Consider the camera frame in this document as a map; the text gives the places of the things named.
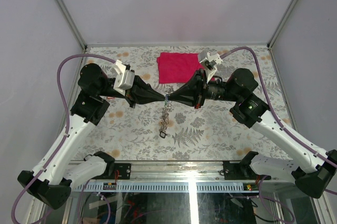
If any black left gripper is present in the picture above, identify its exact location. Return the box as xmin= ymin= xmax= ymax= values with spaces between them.
xmin=98 ymin=75 xmax=166 ymax=109

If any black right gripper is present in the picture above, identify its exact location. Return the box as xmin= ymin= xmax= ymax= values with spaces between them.
xmin=168 ymin=68 xmax=241 ymax=109

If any grey disc with key rings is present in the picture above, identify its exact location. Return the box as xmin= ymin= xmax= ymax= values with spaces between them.
xmin=160 ymin=86 xmax=173 ymax=139

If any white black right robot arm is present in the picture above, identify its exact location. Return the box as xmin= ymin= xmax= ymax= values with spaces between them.
xmin=169 ymin=68 xmax=336 ymax=199

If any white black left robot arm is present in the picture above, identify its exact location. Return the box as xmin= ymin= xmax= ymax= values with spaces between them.
xmin=17 ymin=63 xmax=165 ymax=210

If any red folded cloth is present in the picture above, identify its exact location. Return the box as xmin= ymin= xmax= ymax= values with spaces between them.
xmin=156 ymin=52 xmax=203 ymax=84

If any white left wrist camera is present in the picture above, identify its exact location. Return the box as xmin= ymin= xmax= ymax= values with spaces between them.
xmin=113 ymin=60 xmax=135 ymax=96

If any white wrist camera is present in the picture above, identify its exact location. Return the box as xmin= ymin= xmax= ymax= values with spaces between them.
xmin=197 ymin=51 xmax=223 ymax=83
xmin=113 ymin=60 xmax=135 ymax=96

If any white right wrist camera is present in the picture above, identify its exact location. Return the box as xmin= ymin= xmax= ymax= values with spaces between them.
xmin=197 ymin=51 xmax=223 ymax=83

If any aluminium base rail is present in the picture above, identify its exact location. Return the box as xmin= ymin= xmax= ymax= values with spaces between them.
xmin=94 ymin=161 xmax=263 ymax=182

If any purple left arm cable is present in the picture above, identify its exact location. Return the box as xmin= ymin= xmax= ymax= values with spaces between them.
xmin=10 ymin=54 xmax=118 ymax=223

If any white slotted cable duct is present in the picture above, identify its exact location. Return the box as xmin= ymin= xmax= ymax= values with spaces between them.
xmin=73 ymin=181 xmax=258 ymax=193

